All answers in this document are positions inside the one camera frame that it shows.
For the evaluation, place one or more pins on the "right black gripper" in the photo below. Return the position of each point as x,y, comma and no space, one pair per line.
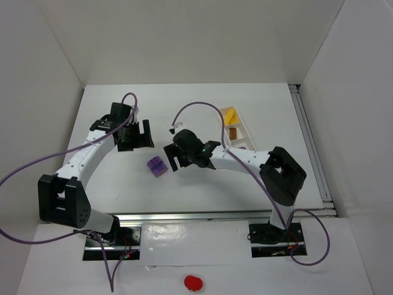
175,153

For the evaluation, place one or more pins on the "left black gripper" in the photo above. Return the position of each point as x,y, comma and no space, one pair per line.
135,140

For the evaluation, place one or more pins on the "large purple lego assembly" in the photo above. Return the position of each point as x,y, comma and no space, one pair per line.
157,166

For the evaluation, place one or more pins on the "brown lego brick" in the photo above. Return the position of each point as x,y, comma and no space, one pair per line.
233,134

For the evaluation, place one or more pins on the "small yellow lego brick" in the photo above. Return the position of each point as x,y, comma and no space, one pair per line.
230,117

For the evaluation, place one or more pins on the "long yellow lego plate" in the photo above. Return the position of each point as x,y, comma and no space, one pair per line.
236,118

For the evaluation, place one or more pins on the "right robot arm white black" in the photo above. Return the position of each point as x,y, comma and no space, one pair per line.
276,171

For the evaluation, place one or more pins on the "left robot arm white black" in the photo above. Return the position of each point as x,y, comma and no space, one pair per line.
62,196

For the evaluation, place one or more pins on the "white divided sorting tray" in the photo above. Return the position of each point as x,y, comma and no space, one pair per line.
243,136

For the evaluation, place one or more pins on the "red round button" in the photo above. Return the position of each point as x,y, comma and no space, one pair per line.
193,283

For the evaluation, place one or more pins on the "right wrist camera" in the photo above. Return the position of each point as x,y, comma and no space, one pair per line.
176,126

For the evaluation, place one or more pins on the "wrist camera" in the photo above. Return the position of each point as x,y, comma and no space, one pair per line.
135,111
176,126

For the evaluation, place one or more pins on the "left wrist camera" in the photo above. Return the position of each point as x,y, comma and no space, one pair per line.
135,111

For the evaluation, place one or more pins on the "aluminium front rail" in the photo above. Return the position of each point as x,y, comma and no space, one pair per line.
177,216

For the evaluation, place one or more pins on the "aluminium rail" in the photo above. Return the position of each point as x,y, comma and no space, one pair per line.
328,205
177,216

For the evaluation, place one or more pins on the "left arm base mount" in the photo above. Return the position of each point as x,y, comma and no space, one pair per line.
127,246

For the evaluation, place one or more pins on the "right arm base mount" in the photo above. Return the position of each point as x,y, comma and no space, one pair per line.
270,242

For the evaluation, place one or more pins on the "aluminium right side rail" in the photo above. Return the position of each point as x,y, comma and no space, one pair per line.
328,205

